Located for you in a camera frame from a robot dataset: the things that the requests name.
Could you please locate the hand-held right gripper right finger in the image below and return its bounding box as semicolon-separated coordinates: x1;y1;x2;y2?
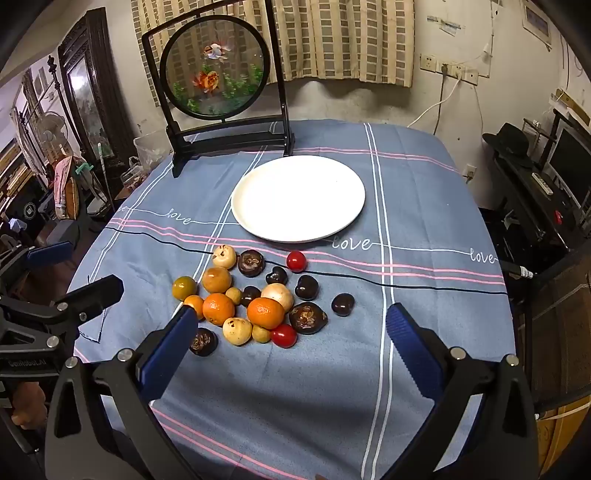
385;303;541;480

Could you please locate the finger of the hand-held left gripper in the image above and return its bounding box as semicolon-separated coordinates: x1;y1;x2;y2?
28;275;125;352
0;241;75;296

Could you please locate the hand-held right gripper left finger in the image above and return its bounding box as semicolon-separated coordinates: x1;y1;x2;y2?
44;305;218;480

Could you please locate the dark brown water chestnut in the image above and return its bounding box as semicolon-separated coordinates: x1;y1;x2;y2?
289;302;328;335
238;249;266;278
189;327;219;357

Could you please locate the orange mandarin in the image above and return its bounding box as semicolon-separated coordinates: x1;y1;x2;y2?
202;293;236;326
247;298;285;330

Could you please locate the yellow-green round fruit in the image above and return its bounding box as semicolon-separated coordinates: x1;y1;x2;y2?
172;276;199;301

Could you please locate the beige round fruit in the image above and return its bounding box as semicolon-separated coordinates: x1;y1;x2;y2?
222;317;254;346
212;245;237;270
261;283;295;313

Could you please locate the tan round fruit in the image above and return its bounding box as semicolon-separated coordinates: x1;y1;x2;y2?
202;267;232;294

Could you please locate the white plate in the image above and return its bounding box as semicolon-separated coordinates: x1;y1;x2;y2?
231;155;366;244

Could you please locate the person's left hand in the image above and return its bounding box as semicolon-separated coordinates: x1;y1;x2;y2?
9;382;49;428

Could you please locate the blue striped tablecloth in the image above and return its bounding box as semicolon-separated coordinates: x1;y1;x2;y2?
67;119;517;480

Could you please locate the standing fan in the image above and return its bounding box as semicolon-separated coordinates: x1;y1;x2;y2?
34;113;70;158

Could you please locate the clear plastic container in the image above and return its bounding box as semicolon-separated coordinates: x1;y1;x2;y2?
133;131;174;178

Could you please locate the dark wooden framed mirror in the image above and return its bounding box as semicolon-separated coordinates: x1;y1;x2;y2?
58;8;134;167

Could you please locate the black speaker and monitor shelf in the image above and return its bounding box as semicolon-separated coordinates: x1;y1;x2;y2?
480;152;591;278

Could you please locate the black hat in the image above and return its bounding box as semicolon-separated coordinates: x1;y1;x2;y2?
482;122;534;169

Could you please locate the computer monitor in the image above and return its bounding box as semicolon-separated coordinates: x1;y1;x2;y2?
547;127;591;208

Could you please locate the yellow cardboard box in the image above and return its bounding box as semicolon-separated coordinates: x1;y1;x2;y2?
551;88;591;127

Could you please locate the checkered beige curtain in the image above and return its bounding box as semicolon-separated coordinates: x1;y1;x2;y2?
130;0;415;88

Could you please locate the white power cable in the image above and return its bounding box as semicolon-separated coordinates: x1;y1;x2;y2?
406;69;462;129

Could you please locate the white wall socket row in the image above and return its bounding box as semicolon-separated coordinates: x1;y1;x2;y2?
438;61;479;85

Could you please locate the white wall box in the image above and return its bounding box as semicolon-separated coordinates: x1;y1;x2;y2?
522;0;554;47

